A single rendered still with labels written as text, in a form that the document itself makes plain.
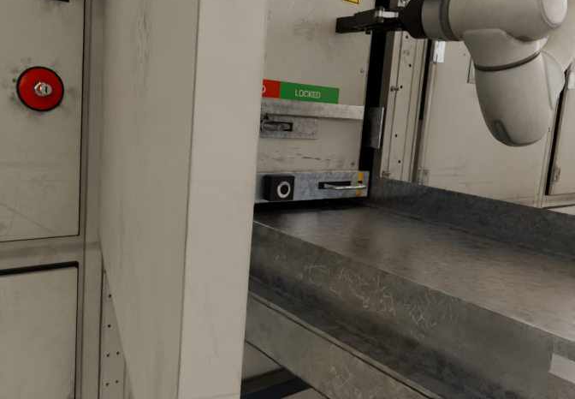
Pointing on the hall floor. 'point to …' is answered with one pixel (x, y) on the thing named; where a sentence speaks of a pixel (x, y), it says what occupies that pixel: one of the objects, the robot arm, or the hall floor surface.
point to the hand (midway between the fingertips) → (350, 24)
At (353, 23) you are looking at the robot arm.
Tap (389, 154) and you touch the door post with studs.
